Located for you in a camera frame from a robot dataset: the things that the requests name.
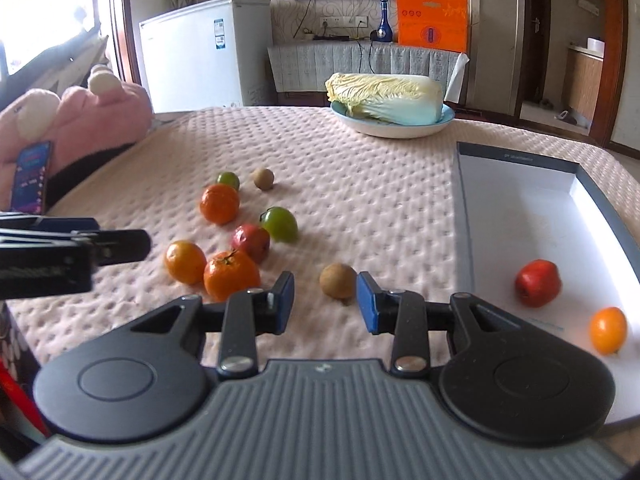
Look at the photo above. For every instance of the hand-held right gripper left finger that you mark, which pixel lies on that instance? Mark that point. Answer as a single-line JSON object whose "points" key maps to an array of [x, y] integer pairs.
{"points": [[284, 302]]}

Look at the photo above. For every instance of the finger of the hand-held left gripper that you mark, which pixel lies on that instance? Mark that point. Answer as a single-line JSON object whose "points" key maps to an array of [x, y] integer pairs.
{"points": [[60, 222], [120, 246]]}

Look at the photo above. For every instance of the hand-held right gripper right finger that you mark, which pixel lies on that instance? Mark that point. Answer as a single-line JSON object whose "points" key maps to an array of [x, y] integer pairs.
{"points": [[367, 305]]}

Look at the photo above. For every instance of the brown kiwi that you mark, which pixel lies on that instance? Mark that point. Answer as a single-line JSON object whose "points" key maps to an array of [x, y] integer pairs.
{"points": [[338, 282], [263, 178]]}

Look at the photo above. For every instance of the orange with stem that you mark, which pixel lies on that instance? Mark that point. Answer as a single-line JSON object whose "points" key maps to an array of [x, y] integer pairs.
{"points": [[231, 274]]}

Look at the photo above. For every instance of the red apple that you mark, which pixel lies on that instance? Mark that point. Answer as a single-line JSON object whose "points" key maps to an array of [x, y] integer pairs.
{"points": [[538, 283], [251, 243]]}

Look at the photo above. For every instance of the large green fruit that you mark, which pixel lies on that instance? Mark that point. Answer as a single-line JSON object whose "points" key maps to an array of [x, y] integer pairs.
{"points": [[279, 223]]}

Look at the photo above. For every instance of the small green fruit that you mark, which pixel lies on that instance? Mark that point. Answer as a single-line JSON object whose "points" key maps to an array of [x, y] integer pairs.
{"points": [[228, 180]]}

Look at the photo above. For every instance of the white box with dark rim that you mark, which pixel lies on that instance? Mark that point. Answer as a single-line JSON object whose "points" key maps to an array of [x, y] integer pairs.
{"points": [[520, 220]]}

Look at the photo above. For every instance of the smartphone with colourful screen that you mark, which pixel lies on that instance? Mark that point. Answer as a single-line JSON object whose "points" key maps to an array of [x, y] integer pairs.
{"points": [[31, 177]]}

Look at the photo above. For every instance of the pink plush toy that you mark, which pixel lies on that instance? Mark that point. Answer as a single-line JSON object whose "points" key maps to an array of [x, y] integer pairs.
{"points": [[95, 115]]}

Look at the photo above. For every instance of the pale blue plate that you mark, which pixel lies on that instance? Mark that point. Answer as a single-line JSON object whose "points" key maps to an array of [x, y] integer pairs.
{"points": [[395, 131]]}

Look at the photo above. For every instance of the white chest freezer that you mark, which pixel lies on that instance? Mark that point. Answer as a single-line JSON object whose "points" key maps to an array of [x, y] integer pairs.
{"points": [[200, 55]]}

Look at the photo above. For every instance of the napa cabbage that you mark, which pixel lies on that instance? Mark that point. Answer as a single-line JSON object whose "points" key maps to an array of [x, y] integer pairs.
{"points": [[385, 97]]}

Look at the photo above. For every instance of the cabinet with lace cloth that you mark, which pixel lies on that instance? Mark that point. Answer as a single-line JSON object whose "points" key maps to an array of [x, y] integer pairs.
{"points": [[320, 67]]}

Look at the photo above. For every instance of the black power strip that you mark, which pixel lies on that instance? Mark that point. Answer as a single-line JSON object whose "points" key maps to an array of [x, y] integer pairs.
{"points": [[330, 37]]}

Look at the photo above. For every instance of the slippers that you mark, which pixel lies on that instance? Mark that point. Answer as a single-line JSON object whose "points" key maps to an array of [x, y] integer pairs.
{"points": [[570, 117]]}

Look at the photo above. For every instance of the blue glass bottle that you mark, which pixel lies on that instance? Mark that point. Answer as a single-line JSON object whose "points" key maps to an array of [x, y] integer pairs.
{"points": [[384, 22]]}

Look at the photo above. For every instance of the orange gift bag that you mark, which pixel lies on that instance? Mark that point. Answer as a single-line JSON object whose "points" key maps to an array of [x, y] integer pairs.
{"points": [[432, 17]]}

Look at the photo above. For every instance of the wooden kitchen cabinet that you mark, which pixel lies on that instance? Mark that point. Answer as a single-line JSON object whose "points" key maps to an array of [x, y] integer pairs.
{"points": [[582, 80]]}

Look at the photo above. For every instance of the dark wooden door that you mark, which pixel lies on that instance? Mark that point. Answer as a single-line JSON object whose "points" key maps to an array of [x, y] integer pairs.
{"points": [[532, 30]]}

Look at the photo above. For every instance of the white wall socket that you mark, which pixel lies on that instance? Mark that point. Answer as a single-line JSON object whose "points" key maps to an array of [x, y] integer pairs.
{"points": [[345, 21]]}

